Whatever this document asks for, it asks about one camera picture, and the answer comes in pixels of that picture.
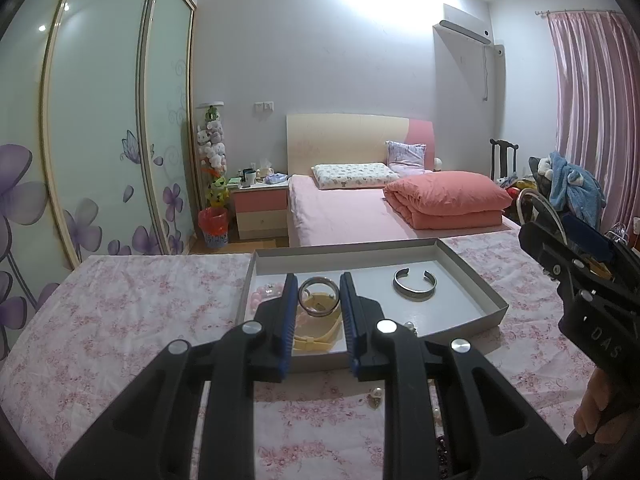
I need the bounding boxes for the pink bead bracelet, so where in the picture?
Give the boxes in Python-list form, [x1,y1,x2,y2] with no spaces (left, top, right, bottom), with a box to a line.
[248,282,286,321]

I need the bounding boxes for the sliding wardrobe with flower print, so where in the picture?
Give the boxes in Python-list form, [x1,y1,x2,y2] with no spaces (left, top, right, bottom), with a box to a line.
[0,0,198,361]

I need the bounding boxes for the silver cuff bracelet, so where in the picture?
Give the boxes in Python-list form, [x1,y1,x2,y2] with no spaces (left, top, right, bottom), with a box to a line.
[392,267,438,302]

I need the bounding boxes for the metal rack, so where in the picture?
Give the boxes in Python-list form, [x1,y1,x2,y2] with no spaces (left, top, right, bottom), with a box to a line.
[605,222,632,247]

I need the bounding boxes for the purple patterned pillow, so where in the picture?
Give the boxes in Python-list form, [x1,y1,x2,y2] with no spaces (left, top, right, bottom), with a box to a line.
[385,141,427,168]

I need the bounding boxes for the white patterned pillow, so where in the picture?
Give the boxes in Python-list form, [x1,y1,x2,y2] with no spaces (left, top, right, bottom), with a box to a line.
[311,162,400,191]

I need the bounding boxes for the pink and cream nightstand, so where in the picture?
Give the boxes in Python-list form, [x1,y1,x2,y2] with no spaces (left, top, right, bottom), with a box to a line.
[232,182,290,241]

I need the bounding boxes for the white air conditioner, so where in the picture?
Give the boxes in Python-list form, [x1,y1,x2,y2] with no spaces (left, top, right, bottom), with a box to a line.
[438,4,492,43]

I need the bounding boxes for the cream and pink headboard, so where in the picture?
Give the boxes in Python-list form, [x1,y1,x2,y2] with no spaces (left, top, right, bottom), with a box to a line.
[286,113,435,176]

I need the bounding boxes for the red and yellow toys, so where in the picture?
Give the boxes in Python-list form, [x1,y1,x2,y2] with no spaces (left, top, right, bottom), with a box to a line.
[505,177,538,206]

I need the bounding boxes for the column of plush toys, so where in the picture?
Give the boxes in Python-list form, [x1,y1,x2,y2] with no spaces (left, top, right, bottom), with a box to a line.
[196,104,231,208]

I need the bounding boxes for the round silver bangle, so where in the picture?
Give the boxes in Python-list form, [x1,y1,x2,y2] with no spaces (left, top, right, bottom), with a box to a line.
[298,276,342,318]

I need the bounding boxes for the pink curtain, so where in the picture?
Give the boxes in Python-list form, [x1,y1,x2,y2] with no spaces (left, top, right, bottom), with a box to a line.
[547,10,640,241]

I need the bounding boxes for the thin silver bangle with pearl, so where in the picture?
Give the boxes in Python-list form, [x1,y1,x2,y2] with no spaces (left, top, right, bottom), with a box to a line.
[517,191,568,243]

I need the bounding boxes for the blue fleece garment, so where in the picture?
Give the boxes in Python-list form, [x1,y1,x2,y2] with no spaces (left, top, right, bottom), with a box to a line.
[547,152,607,228]

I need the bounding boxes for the dark red bead bracelet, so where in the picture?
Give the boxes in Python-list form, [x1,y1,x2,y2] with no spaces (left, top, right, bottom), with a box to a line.
[436,435,456,480]

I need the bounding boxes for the pink floral bedsheet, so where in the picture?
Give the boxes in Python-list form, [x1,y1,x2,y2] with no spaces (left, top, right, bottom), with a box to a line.
[0,232,640,480]

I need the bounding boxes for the folded pink quilt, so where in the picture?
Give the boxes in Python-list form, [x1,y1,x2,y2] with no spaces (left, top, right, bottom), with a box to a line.
[382,171,511,231]

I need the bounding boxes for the person's right hand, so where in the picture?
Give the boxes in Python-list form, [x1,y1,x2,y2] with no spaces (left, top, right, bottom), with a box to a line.
[572,367,640,443]

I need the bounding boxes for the air conditioner pipe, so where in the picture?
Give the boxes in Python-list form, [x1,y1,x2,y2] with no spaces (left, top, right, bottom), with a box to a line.
[481,42,505,102]

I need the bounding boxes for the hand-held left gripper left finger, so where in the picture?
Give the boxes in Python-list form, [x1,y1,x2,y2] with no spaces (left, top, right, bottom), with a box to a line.
[55,272,301,480]

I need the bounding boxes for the red trash bin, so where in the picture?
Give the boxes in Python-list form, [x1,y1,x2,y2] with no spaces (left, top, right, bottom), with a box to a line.
[197,207,231,250]

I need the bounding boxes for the curtain rod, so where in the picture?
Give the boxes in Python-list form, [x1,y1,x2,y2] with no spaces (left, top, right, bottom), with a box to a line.
[534,7,626,17]

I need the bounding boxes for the grey cardboard tray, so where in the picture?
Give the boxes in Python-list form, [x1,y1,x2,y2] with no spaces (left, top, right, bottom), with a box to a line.
[235,239,510,373]

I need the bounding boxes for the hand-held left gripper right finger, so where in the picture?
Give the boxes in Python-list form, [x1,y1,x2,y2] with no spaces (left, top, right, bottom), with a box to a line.
[340,271,583,480]

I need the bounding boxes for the dark wooden chair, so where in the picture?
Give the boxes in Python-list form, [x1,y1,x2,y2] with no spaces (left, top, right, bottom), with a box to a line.
[490,138,521,183]

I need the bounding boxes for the pink bed mattress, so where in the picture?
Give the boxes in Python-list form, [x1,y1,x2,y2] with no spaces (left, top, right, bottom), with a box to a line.
[287,174,521,248]

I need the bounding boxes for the dark grey seat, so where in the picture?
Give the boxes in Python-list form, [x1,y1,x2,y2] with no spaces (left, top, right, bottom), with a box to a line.
[529,156,556,196]

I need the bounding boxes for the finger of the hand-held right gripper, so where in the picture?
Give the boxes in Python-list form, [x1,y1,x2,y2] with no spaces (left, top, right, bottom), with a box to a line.
[518,220,583,286]
[562,212,632,273]

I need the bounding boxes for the cream plastic bangle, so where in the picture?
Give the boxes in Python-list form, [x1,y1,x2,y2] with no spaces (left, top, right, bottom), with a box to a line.
[292,292,351,356]

